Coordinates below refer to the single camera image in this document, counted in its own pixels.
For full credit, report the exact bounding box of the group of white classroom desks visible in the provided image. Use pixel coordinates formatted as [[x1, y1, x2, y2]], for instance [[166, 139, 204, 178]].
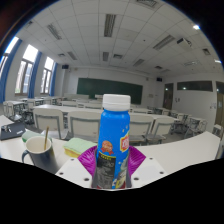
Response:
[[2, 95, 206, 134]]

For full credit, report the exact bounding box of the white ceiling projector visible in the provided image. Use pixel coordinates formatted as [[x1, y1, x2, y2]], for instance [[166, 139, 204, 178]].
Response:
[[176, 37, 193, 50]]

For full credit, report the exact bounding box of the dark wide wall window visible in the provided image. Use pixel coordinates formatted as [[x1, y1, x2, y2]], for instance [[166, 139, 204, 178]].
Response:
[[176, 80, 214, 93]]

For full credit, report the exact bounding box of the group of white classroom chairs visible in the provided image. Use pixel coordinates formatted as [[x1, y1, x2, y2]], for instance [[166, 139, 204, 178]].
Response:
[[2, 96, 224, 145]]

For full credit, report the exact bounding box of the bunch of keys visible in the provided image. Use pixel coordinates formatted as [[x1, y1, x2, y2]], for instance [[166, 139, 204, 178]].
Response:
[[1, 125, 15, 133]]

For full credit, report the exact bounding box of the wooden stir stick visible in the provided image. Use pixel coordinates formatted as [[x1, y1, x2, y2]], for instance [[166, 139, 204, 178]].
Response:
[[43, 125, 51, 151]]

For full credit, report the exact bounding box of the blue curtain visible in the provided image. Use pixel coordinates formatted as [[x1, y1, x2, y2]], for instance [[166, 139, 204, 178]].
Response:
[[0, 38, 24, 103], [48, 62, 59, 97], [27, 50, 44, 99]]

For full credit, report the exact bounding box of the tall classroom window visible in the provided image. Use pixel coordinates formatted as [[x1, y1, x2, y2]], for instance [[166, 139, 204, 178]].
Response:
[[40, 56, 56, 95], [0, 35, 20, 78], [14, 44, 40, 96]]

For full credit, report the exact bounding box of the group of ceiling lights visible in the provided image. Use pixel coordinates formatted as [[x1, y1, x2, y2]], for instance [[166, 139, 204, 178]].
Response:
[[24, 0, 223, 68]]

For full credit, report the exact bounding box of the blue white-capped drink bottle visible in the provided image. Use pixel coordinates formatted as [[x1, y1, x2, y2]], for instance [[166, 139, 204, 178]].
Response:
[[94, 93, 132, 190]]

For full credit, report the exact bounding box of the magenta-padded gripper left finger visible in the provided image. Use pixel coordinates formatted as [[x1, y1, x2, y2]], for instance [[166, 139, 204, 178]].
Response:
[[55, 145, 101, 189]]

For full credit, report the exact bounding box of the dark classroom door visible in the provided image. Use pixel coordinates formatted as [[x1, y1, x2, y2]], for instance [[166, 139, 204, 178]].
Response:
[[214, 81, 224, 128], [162, 83, 175, 111]]

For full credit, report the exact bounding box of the dark green chalkboard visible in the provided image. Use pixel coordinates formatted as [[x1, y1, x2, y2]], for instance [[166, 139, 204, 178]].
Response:
[[76, 77, 144, 105]]

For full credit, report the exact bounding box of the navy mug with white inside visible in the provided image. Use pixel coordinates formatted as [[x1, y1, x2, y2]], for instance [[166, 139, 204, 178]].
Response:
[[21, 135, 60, 175]]

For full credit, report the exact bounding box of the yellow and green sponge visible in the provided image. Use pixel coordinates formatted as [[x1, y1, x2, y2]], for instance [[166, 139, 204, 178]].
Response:
[[62, 137, 99, 159]]

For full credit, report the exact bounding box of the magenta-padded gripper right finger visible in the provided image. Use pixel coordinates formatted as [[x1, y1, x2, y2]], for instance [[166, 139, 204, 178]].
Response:
[[125, 145, 167, 189]]

